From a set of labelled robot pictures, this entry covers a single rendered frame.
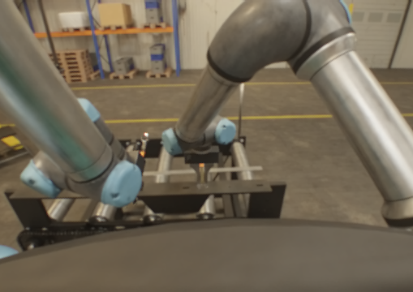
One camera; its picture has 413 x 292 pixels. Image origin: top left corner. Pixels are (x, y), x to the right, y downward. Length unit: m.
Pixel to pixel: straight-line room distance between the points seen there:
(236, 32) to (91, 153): 0.27
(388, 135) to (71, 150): 0.44
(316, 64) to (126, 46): 9.97
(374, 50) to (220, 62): 11.97
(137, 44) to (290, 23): 9.85
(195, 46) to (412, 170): 9.66
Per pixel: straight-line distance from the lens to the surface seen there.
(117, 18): 8.83
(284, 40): 0.39
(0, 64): 0.28
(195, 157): 0.87
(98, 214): 1.43
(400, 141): 0.43
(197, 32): 9.87
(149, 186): 1.10
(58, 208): 1.60
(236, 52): 0.38
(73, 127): 0.32
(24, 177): 0.50
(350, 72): 0.43
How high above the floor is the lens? 1.84
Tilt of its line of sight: 29 degrees down
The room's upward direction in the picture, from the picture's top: 1 degrees counter-clockwise
